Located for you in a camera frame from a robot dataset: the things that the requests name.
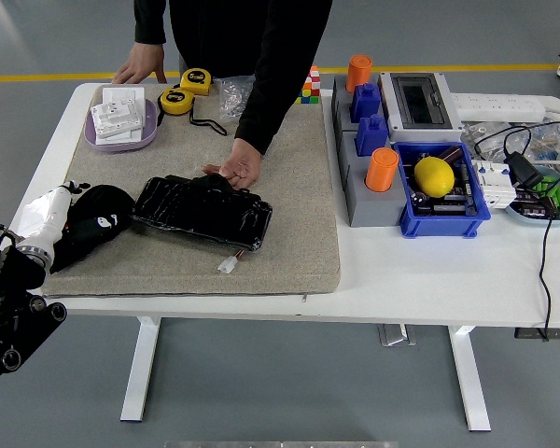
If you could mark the person's left forearm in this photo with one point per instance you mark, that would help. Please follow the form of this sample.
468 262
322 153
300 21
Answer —
266 107

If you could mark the brown capacitor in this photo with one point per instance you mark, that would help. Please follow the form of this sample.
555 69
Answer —
450 154

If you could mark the white power strip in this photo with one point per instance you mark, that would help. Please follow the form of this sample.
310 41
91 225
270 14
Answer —
494 108

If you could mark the green terminal blocks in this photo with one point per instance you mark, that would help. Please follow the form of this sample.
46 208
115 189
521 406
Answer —
557 193

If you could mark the person's right forearm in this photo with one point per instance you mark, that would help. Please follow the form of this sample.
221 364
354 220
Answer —
149 23

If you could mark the clear bags of small parts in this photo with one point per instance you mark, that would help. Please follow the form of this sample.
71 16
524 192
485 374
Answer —
494 140

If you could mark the orange cylinder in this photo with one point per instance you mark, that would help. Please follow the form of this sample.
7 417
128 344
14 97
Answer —
382 170
359 72

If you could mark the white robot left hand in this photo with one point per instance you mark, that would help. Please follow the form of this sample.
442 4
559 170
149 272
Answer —
44 217

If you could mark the yellow lemon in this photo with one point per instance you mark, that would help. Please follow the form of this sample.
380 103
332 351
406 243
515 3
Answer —
434 176

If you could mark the brown electronic components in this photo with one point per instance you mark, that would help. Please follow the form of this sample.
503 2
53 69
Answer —
532 207

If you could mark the blue plastic bin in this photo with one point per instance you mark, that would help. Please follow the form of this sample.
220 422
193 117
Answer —
438 228

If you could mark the person's torso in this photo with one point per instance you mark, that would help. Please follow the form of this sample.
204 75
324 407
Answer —
214 37

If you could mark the grey electrical distribution box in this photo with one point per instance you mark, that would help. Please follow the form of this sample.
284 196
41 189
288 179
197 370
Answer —
420 100

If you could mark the metal bracket under table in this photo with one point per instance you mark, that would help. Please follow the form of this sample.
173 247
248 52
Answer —
396 335

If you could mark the white table leg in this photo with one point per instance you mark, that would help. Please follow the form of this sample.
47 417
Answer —
142 368
469 373

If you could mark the blue plastic block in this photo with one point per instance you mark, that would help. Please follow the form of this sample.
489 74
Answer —
366 100
372 135

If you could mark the white wall switch plate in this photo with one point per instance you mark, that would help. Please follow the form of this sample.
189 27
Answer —
116 116
123 95
121 137

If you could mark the grey-brown mat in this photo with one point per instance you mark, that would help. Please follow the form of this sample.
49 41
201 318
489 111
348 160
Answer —
298 210

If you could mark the glossy black panel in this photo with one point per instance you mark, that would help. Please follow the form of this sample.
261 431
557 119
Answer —
200 219

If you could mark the white circuit breaker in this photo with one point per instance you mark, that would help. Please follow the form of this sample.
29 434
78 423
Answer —
492 184

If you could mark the grey slotted holder block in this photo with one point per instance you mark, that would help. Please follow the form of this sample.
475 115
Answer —
373 207
340 107

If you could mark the colourful puzzle cube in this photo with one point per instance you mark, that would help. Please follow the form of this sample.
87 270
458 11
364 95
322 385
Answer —
310 86

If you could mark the yellow tape measure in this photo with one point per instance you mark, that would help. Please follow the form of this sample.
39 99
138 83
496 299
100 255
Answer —
177 100
196 81

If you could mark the black power adapter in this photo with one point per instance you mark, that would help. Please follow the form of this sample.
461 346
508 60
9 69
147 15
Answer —
523 170

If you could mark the light blue dish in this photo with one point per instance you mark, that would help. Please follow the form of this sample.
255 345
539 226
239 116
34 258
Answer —
541 222

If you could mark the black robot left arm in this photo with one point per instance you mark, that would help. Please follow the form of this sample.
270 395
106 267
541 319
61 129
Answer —
9 326

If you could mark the purple oval tray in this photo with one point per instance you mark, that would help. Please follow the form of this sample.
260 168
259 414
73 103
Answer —
121 147

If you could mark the clear bag of screws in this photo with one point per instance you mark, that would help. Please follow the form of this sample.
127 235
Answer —
231 100

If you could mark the person's left hand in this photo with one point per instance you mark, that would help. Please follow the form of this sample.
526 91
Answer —
245 163

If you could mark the person's right hand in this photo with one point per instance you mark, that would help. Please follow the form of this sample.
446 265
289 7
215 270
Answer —
144 60

